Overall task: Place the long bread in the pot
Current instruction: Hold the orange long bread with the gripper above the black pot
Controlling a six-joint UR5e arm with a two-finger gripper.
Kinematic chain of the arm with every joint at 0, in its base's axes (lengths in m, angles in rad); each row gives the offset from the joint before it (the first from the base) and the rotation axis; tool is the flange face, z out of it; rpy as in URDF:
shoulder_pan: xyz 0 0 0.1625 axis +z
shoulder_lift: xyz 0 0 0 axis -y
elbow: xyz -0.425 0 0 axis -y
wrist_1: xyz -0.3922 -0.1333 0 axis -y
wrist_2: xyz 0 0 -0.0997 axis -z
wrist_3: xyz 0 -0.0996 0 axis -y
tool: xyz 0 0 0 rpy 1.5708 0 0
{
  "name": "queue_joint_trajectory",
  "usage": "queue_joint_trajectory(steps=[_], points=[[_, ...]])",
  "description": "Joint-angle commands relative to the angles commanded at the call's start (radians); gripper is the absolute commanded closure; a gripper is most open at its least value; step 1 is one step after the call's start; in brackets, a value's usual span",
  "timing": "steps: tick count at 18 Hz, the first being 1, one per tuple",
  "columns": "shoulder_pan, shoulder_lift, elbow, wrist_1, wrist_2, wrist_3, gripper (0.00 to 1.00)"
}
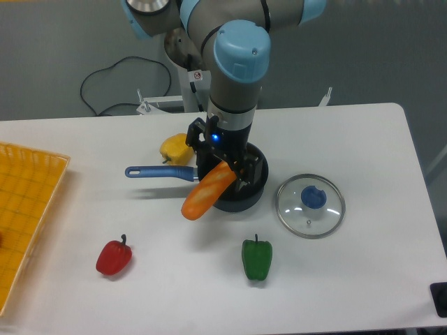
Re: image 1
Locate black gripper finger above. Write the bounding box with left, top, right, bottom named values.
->
left=235, top=153, right=264, bottom=193
left=186, top=118, right=210, bottom=166

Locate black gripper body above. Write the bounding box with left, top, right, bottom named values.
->
left=204, top=115, right=251, bottom=164

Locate long orange bread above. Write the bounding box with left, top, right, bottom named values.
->
left=181, top=161, right=237, bottom=221

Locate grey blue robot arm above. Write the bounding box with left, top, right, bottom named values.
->
left=122, top=1, right=326, bottom=188

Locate yellow bell pepper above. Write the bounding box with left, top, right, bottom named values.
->
left=159, top=133, right=194, bottom=166

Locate glass lid with blue knob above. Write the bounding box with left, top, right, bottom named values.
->
left=275, top=174, right=346, bottom=239

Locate green bell pepper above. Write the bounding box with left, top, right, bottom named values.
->
left=241, top=233, right=273, bottom=281

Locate red bell pepper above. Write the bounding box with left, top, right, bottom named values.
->
left=96, top=234, right=133, bottom=276

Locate yellow wicker basket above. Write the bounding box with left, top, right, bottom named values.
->
left=1, top=142, right=71, bottom=315

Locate black device at table edge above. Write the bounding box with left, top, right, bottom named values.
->
left=430, top=282, right=447, bottom=318

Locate dark pot with blue handle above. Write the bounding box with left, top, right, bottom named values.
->
left=125, top=143, right=269, bottom=212

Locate black cable on floor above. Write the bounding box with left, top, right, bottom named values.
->
left=80, top=56, right=173, bottom=117

